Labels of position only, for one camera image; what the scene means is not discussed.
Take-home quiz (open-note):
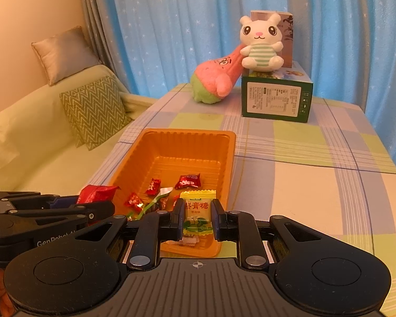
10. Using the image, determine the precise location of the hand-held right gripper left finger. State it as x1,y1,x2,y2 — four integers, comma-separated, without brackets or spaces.
63,199,186,273

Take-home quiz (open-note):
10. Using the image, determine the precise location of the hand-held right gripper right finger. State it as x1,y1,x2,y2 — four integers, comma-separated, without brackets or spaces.
213,199,334,273

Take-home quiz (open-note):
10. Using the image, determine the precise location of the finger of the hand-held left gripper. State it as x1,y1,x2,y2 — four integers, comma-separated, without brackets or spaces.
15,201,116,222
0,191,80,211

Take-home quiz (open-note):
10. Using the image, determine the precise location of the yellow green candy packet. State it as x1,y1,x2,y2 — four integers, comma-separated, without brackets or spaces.
180,188,217,238

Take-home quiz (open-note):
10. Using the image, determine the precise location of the clear brown candy packet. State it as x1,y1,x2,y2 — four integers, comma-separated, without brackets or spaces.
167,236,200,248

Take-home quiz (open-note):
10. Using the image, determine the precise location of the green white candy wrapper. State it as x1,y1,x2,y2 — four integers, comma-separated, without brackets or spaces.
137,187,175,220

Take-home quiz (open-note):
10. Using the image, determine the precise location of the small red white-label candy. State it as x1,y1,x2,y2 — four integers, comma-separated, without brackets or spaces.
125,192,144,209

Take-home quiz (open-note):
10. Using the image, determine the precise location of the red brown snack packet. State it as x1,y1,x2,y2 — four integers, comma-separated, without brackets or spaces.
174,173,202,190

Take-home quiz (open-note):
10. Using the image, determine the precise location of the orange plastic tray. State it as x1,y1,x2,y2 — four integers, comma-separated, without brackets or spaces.
107,128,237,258

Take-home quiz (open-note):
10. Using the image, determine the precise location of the green zigzag cushion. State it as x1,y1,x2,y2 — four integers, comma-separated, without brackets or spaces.
59,75,134,151

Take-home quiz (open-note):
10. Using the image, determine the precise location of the checked tablecloth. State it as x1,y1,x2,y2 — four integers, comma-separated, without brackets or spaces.
92,82,396,317

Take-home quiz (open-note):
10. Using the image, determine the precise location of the green cardboard box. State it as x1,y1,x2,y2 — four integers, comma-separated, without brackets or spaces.
241,61,314,123

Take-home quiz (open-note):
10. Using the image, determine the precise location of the pink green plush toy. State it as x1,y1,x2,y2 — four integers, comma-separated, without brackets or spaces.
190,48,248,104

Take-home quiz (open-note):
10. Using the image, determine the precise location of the grey cushion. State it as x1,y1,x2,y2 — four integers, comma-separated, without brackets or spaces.
31,26,103,86

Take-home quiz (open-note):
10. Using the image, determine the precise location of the grey curtain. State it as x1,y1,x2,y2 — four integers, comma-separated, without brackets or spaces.
77,0,133,95

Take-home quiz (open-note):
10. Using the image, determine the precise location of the white bunny plush toy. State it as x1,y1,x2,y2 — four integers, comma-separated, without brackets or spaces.
239,11,284,71

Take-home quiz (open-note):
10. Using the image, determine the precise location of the brown white cardboard box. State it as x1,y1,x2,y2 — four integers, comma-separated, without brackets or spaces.
250,10,294,68

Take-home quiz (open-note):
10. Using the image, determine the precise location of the blue star curtain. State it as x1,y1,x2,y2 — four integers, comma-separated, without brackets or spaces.
109,0,396,185

